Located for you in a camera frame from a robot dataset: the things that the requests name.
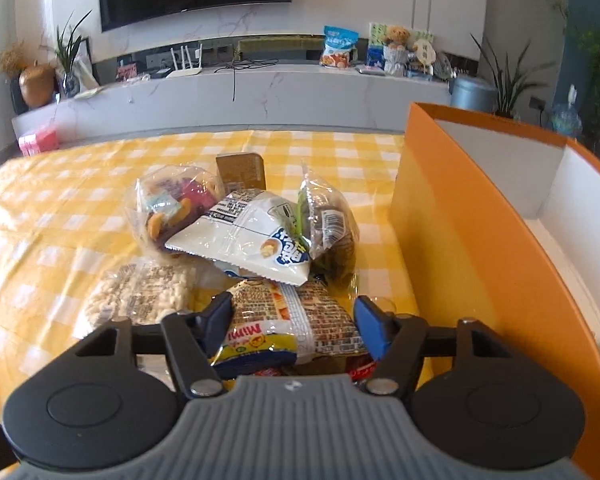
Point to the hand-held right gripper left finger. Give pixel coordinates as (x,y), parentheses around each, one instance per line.
(220,317)

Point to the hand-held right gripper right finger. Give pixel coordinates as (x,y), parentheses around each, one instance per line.
(367,321)

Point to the patterned yellow blue snack packet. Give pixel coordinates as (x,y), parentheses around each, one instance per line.
(280,320)

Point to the orange cardboard box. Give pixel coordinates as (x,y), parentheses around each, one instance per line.
(455,240)

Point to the red snack packet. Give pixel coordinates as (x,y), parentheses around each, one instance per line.
(361,371)

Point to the white snack bag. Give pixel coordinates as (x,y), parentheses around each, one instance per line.
(240,240)

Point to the clear bag of white nuts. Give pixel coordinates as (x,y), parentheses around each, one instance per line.
(135,295)

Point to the clear green-label dark snack bag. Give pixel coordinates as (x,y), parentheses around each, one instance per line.
(330,230)

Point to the clear bag of colourful candies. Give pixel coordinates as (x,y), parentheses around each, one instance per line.
(165,205)

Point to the brown snack packet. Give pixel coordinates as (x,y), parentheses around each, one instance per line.
(240,170)

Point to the yellow checkered tablecloth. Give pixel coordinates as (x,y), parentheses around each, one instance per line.
(55,220)

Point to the white router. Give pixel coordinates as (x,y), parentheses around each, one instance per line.
(185,71)

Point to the grey bin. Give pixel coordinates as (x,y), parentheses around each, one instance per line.
(472,94)

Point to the pink box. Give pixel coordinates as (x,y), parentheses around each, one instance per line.
(39,141)

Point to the red card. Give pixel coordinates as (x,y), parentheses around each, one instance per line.
(127,72)

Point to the blue tissue pack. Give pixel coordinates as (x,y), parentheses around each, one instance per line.
(375,56)

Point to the round sign card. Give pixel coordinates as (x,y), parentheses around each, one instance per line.
(424,52)

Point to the green long-leaf potted plant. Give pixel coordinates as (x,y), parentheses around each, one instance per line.
(507,85)

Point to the blue snack bag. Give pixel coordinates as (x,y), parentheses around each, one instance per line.
(339,47)

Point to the teddy bear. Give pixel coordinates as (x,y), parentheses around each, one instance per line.
(396,40)

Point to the clear water bottle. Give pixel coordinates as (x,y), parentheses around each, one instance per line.
(566,117)

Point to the green patterned card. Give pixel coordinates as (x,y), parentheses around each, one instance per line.
(377,32)

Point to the brown round vase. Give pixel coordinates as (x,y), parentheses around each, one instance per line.
(36,87)

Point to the green plant in glass vase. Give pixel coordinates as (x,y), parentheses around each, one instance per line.
(70,55)

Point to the dried plant bunch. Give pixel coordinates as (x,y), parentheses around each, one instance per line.
(11,60)

